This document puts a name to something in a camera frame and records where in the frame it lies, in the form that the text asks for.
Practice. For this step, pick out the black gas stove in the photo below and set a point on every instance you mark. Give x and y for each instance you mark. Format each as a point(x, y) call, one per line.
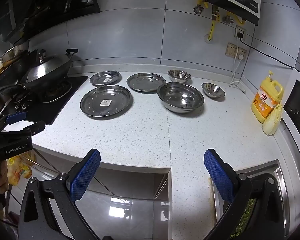
point(65, 92)

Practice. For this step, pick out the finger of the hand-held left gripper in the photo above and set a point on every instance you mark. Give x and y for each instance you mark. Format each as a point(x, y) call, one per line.
point(37, 127)
point(15, 118)

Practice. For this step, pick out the steel wok with lid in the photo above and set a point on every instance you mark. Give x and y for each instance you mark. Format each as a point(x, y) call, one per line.
point(47, 70)

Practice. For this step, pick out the steel sink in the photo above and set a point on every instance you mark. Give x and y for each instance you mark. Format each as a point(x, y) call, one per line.
point(277, 172)

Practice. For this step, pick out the steel pot with perforated rim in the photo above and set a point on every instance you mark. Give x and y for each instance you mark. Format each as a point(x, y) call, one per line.
point(95, 105)

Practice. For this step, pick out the yellow cleaning cloth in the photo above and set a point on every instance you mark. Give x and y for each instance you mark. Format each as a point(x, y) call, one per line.
point(272, 122)

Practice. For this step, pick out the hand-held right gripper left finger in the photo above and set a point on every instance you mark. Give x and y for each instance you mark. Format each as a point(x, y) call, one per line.
point(86, 175)

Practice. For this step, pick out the empty beige wall outlet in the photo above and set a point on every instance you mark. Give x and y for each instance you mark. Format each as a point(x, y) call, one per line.
point(231, 49)

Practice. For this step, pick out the wall outlet with black plug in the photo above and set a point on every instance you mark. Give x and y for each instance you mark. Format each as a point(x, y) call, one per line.
point(241, 31)

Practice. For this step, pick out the wall outlet with white plug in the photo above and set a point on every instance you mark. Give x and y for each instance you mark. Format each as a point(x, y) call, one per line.
point(241, 53)

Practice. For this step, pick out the black range hood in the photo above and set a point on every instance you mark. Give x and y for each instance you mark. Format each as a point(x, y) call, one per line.
point(40, 5)

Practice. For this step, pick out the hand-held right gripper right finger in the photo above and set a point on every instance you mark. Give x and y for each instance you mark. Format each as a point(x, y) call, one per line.
point(218, 177)

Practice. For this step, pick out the yellow detergent bottle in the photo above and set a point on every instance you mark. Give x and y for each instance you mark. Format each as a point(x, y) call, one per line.
point(265, 100)

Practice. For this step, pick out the unlabelled steel plate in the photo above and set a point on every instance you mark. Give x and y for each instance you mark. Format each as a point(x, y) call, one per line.
point(146, 81)

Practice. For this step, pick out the brass pipe valve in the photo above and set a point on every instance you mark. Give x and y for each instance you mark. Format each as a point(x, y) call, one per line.
point(215, 12)

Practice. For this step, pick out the large steel bowl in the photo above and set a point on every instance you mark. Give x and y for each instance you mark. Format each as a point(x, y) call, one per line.
point(180, 97)

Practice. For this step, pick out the yellow plastic bag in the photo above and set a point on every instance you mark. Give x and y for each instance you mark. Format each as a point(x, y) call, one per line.
point(20, 171)

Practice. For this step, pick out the silver pipe valve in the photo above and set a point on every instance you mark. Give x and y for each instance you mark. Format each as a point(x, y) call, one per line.
point(228, 19)
point(198, 8)

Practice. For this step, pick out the deep small steel bowl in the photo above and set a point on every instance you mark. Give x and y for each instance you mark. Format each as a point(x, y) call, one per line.
point(179, 75)

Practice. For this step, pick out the small labelled steel plate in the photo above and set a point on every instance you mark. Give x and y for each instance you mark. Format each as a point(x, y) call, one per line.
point(100, 76)

